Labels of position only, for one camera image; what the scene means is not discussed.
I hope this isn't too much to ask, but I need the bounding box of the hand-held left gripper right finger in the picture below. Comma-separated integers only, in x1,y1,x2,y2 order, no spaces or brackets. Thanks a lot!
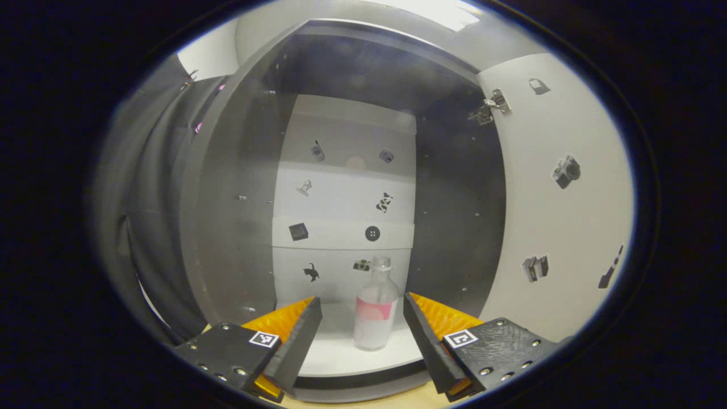
402,291,562,403

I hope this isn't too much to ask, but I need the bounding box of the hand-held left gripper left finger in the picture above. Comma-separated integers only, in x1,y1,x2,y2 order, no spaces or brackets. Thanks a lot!
170,295,323,404

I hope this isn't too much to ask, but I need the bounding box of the clear bottle with pink label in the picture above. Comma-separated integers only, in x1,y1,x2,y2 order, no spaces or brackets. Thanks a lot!
353,256,400,351

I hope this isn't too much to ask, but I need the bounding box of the grey cabinet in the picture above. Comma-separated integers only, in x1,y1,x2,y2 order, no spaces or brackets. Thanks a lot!
179,20,506,404

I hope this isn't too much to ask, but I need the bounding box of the metal door hinge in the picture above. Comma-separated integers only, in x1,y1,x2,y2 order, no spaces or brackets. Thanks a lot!
469,88,512,126

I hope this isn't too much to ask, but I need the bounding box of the black backdrop cloth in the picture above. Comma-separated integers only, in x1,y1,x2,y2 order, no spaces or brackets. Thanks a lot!
91,54,228,341

